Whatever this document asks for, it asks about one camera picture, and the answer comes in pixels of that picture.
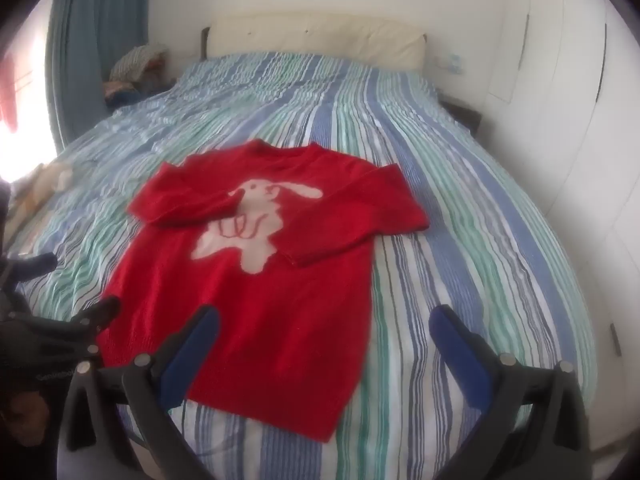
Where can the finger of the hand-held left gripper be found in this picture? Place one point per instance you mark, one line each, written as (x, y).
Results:
(102, 311)
(35, 264)

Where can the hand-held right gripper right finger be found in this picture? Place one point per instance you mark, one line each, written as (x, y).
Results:
(462, 355)

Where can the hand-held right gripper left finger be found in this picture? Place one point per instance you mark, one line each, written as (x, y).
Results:
(191, 355)

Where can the red sweater with rabbit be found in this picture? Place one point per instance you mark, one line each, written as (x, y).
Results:
(280, 300)

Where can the pile of clothes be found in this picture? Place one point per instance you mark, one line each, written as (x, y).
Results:
(135, 67)

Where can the patterned cushion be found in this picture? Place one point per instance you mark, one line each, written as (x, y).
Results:
(47, 182)

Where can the striped bedspread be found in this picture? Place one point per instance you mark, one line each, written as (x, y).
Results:
(450, 200)

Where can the blue curtain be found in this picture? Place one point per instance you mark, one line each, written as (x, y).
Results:
(90, 35)

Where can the white wardrobe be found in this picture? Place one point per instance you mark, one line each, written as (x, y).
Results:
(560, 85)

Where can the cream padded headboard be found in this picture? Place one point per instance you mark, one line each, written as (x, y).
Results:
(320, 35)

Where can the wall socket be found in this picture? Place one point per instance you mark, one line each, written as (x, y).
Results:
(451, 62)

